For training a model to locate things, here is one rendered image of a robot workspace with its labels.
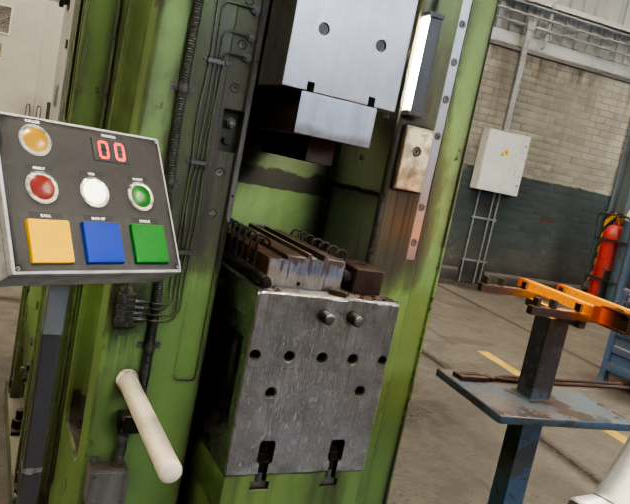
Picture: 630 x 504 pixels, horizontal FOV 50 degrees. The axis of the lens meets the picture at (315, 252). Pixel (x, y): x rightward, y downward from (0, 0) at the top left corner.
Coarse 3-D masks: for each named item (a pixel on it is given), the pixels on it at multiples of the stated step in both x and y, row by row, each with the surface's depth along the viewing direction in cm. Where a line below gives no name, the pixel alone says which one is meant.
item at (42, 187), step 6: (30, 180) 111; (36, 180) 112; (42, 180) 113; (48, 180) 114; (30, 186) 111; (36, 186) 111; (42, 186) 112; (48, 186) 113; (36, 192) 111; (42, 192) 112; (48, 192) 113; (54, 192) 114; (42, 198) 112; (48, 198) 113
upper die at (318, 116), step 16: (256, 96) 174; (272, 96) 165; (288, 96) 156; (304, 96) 150; (320, 96) 152; (256, 112) 173; (272, 112) 163; (288, 112) 155; (304, 112) 151; (320, 112) 153; (336, 112) 154; (352, 112) 156; (368, 112) 158; (272, 128) 162; (288, 128) 154; (304, 128) 152; (320, 128) 153; (336, 128) 155; (352, 128) 157; (368, 128) 159; (352, 144) 158; (368, 144) 160
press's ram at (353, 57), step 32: (288, 0) 149; (320, 0) 147; (352, 0) 150; (384, 0) 153; (416, 0) 157; (288, 32) 147; (320, 32) 149; (352, 32) 152; (384, 32) 155; (288, 64) 147; (320, 64) 150; (352, 64) 153; (384, 64) 157; (352, 96) 155; (384, 96) 159
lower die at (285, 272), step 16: (256, 224) 195; (240, 240) 173; (272, 240) 177; (256, 256) 162; (272, 256) 158; (288, 256) 157; (304, 256) 161; (272, 272) 156; (288, 272) 158; (304, 272) 160; (320, 272) 162; (336, 272) 163; (304, 288) 161; (320, 288) 163
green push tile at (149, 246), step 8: (136, 224) 125; (136, 232) 124; (144, 232) 126; (152, 232) 127; (160, 232) 129; (136, 240) 124; (144, 240) 125; (152, 240) 127; (160, 240) 128; (136, 248) 123; (144, 248) 125; (152, 248) 126; (160, 248) 127; (136, 256) 123; (144, 256) 124; (152, 256) 125; (160, 256) 127; (168, 256) 129
